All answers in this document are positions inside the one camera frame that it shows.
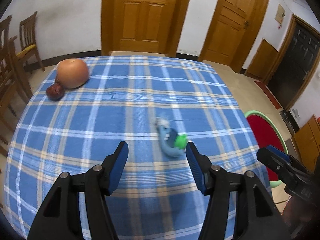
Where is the low wooden wall panel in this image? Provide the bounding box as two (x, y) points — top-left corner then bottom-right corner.
(244, 38), (280, 81)

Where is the red basin with green rim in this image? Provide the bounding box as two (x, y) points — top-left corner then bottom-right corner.
(244, 110), (288, 189)

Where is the wooden door with handle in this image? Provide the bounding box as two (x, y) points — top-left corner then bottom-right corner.
(199, 0), (272, 73)

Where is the large tan round fruit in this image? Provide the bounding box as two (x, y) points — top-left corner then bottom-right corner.
(56, 58), (89, 89)

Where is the small dark red fruit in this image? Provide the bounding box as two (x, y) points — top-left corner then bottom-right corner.
(46, 82), (65, 102)

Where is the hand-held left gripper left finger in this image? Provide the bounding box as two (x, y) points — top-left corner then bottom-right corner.
(27, 141), (129, 240)

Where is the wide wooden door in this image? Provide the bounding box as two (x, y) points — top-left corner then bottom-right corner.
(101, 0), (195, 57)

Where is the wooden cabinet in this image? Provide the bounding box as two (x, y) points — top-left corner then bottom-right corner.
(292, 114), (320, 173)

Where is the red doormat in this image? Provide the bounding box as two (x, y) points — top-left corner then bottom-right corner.
(253, 79), (283, 110)

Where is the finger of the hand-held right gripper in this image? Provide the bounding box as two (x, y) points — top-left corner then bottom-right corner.
(266, 145), (308, 173)
(257, 147), (293, 181)

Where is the blue crescent scrap with green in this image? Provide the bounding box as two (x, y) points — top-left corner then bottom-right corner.
(154, 117), (188, 158)

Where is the blue plaid tablecloth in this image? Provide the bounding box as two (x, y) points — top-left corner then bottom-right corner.
(4, 55), (273, 240)

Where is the beige wall box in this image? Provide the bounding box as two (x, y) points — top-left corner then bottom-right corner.
(274, 3), (286, 27)

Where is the black door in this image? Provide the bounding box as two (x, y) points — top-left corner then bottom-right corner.
(264, 14), (320, 111)

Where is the wooden chair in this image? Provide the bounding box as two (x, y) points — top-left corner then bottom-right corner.
(16, 11), (46, 75)
(0, 15), (33, 155)

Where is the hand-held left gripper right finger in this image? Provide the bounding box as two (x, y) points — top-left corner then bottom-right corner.
(186, 142), (292, 240)

